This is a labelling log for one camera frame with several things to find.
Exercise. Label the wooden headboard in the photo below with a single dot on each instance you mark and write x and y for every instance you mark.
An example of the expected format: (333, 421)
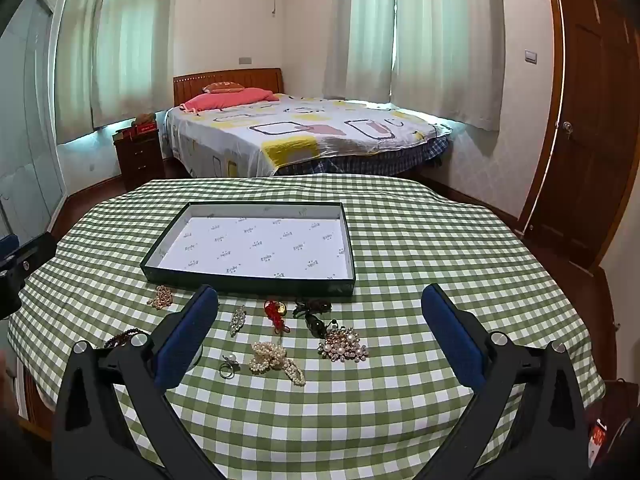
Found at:
(225, 80)

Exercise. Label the dark green shallow box tray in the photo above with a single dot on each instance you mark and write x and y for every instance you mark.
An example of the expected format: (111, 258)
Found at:
(260, 245)

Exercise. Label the small gold pendant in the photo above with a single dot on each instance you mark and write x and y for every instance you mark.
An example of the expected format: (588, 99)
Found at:
(281, 308)

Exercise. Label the dark wooden nightstand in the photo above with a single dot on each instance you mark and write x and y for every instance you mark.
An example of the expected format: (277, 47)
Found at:
(140, 160)

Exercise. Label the metal door knob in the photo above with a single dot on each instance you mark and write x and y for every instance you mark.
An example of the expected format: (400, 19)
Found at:
(567, 127)

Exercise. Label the green checked tablecloth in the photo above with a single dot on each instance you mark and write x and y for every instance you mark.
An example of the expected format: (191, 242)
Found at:
(400, 260)

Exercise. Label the white curtain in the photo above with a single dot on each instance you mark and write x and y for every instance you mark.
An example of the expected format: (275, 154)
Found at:
(357, 25)
(77, 50)
(445, 35)
(135, 40)

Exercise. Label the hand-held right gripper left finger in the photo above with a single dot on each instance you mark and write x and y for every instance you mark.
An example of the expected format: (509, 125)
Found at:
(187, 335)

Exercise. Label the wall light switch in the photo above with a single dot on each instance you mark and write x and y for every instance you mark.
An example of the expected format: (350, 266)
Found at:
(531, 55)

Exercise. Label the gold pearl flower brooch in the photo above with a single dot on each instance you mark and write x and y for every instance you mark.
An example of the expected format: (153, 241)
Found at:
(343, 345)

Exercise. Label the brown embroidered cushion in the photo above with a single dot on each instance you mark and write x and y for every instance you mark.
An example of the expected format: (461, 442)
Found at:
(226, 86)

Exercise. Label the bed with patterned bedspread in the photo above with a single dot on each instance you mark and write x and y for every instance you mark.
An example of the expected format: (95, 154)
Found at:
(310, 130)

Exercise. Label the silver crystal brooch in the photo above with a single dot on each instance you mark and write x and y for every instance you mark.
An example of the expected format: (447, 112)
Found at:
(237, 320)

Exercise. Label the red knot charm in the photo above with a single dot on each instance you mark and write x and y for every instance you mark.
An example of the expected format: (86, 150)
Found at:
(272, 312)

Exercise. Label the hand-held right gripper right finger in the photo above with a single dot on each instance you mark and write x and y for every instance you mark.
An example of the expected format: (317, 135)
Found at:
(455, 335)

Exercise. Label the brown wooden door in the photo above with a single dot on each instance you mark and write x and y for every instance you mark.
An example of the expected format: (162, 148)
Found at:
(585, 120)

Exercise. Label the pink pillow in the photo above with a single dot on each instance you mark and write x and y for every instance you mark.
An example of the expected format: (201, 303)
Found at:
(227, 99)

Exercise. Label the red box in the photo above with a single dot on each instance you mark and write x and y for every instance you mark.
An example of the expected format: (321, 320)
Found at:
(144, 129)

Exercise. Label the dark bag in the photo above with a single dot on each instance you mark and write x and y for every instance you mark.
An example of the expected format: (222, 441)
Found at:
(622, 420)

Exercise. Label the gold rhinestone brooch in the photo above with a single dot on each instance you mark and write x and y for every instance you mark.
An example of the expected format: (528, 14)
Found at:
(161, 297)

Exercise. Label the glass wardrobe door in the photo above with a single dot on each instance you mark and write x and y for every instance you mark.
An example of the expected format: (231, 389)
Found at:
(25, 125)

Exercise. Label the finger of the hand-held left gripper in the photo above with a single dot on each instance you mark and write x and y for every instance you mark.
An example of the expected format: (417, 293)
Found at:
(35, 252)

